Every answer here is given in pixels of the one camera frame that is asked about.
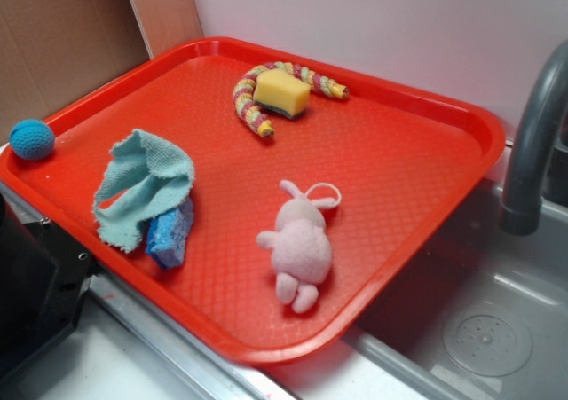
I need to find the pink plush bunny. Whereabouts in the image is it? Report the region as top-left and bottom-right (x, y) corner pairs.
(256, 180), (343, 314)

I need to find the grey toy sink basin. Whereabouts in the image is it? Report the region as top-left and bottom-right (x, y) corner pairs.
(267, 161), (567, 399)

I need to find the blue textured ball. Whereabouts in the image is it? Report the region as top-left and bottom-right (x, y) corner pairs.
(9, 120), (55, 161)

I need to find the blue sponge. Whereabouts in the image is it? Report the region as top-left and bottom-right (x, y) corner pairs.
(146, 196), (194, 270)

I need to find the yellow sponge with dark base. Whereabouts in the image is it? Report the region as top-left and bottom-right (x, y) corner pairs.
(253, 68), (311, 119)

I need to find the grey sink faucet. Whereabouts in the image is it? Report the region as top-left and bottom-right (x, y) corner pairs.
(499, 42), (567, 236)

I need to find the brown cardboard panel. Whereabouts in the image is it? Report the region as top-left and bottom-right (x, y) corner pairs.
(1, 0), (202, 143)

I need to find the light blue cloth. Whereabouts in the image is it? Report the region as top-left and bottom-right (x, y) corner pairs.
(92, 129), (195, 253)

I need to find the multicolour braided rope toy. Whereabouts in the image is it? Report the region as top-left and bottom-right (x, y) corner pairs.
(233, 61), (350, 137)

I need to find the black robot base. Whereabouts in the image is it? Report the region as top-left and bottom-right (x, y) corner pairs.
(1, 199), (93, 380)

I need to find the red plastic tray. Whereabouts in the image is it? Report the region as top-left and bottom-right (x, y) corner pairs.
(1, 38), (505, 365)

